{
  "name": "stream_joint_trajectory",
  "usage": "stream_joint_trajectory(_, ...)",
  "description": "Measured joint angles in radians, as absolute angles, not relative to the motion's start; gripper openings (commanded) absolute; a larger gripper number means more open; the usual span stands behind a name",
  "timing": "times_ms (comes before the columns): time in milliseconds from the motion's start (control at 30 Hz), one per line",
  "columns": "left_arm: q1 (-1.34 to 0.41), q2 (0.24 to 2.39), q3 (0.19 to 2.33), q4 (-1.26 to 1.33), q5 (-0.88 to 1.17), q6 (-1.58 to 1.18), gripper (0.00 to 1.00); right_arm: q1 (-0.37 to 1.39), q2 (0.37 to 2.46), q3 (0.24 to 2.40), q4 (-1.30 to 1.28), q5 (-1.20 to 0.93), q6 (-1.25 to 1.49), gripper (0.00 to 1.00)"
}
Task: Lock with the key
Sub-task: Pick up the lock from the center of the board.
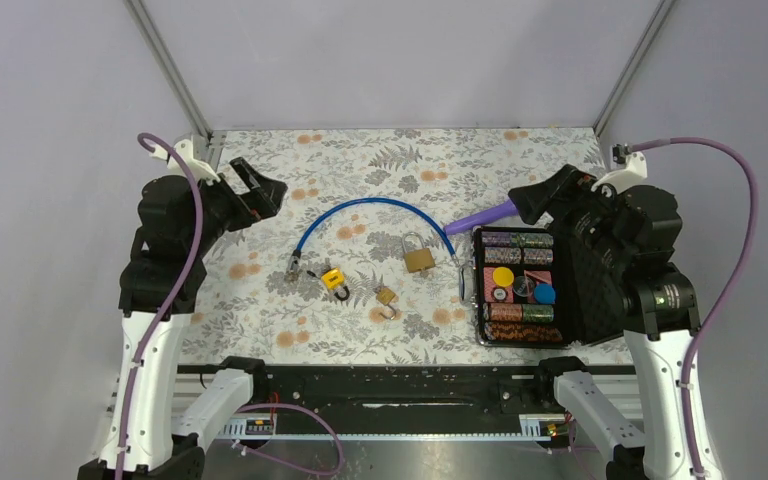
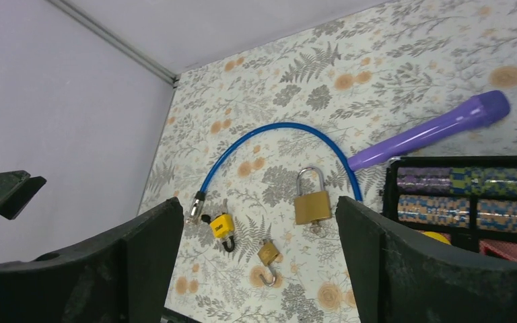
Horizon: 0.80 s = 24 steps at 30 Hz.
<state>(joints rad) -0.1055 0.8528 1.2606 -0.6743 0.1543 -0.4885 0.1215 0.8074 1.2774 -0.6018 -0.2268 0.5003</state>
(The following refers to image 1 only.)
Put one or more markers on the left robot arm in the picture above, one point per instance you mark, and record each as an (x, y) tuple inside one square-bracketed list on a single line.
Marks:
[(182, 217)]

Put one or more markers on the blue round chip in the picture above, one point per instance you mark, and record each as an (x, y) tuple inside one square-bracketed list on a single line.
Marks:
[(544, 294)]

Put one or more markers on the purple cylinder tool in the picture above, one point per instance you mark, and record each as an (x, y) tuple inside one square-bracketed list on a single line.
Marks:
[(504, 210)]

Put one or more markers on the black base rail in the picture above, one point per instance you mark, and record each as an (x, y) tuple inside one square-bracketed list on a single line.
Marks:
[(401, 402)]

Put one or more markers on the black poker chip case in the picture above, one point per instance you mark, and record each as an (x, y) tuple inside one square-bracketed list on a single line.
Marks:
[(510, 317)]

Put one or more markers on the yellow padlock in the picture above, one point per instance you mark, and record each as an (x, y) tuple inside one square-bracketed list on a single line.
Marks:
[(335, 283)]

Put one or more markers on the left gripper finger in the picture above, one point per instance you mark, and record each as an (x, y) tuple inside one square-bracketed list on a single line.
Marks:
[(267, 198), (250, 176)]

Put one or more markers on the small brass padlock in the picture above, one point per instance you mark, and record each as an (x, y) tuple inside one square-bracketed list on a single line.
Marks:
[(385, 296)]

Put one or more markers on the floral table mat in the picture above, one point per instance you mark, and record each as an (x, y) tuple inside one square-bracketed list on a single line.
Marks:
[(246, 307)]

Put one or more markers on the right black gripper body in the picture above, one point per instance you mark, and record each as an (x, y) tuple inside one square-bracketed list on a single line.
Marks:
[(586, 209)]

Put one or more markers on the yellow round chip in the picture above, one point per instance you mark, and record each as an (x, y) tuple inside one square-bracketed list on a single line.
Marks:
[(503, 277)]

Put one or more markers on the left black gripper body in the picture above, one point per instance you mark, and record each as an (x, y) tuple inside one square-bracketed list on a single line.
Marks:
[(223, 209)]

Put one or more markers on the large brass padlock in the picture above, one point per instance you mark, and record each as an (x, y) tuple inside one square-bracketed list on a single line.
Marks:
[(416, 255)]

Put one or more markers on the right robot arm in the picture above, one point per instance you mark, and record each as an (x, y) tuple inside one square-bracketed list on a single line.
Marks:
[(621, 242)]

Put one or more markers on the blue cable lock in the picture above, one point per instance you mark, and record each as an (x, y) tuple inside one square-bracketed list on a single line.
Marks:
[(293, 267)]

